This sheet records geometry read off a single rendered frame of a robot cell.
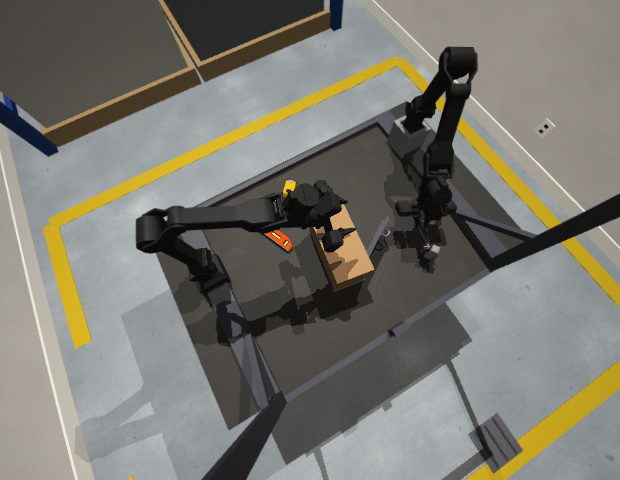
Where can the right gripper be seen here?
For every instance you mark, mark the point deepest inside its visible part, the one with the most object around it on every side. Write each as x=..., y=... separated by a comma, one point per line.
x=403, y=208

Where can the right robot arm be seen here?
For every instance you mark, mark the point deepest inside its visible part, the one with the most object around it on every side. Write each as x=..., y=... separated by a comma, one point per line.
x=454, y=63

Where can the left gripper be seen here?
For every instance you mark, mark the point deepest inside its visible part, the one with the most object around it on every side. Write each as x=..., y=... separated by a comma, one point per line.
x=333, y=238

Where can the orange spirit level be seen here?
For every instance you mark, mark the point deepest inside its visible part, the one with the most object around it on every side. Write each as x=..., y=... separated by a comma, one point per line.
x=280, y=239

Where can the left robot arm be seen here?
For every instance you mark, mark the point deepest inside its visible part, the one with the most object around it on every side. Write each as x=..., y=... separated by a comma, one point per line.
x=154, y=234

